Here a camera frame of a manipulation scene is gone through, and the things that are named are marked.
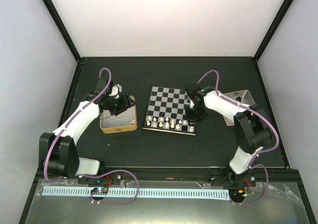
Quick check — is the black and white chessboard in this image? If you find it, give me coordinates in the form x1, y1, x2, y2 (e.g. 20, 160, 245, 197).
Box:
143, 86, 196, 136

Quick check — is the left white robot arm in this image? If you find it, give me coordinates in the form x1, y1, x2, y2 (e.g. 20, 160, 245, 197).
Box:
39, 78, 135, 184

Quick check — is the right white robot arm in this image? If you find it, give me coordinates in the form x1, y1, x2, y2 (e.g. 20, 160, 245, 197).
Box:
185, 82, 274, 186

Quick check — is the right circuit board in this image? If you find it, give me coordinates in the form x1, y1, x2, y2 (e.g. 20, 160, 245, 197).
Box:
229, 189, 255, 197

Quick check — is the circuit board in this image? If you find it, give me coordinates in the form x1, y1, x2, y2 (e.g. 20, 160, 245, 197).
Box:
90, 187, 108, 195
229, 189, 255, 197

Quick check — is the left circuit board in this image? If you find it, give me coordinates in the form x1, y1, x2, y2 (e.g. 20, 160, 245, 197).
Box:
90, 187, 108, 195

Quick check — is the gold tin tray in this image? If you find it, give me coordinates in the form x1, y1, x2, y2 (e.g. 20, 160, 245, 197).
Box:
99, 96, 138, 134

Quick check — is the pink mesh tray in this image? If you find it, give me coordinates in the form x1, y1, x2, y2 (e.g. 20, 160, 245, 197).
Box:
222, 90, 256, 127

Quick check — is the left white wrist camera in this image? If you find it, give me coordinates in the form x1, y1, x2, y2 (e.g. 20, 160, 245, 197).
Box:
109, 84, 122, 99

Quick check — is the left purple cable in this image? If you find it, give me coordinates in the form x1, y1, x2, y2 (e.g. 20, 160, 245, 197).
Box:
43, 68, 139, 205

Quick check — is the purple cable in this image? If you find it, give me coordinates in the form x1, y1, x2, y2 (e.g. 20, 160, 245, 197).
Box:
43, 68, 139, 205
197, 70, 280, 165

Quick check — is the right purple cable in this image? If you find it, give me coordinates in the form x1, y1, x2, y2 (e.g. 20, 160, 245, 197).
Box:
197, 70, 280, 165

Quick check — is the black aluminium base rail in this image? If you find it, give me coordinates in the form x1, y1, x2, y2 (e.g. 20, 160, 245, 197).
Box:
37, 166, 303, 185

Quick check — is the light blue slotted cable duct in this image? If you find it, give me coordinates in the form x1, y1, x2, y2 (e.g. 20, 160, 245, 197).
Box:
42, 186, 230, 201

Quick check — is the left black frame post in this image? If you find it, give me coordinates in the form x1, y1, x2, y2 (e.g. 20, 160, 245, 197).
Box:
42, 0, 81, 61

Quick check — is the black frame post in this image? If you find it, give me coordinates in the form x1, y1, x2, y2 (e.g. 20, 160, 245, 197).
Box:
42, 0, 81, 61
253, 0, 294, 62

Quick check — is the right black frame post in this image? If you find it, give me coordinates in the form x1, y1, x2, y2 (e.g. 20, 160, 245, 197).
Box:
253, 0, 294, 62

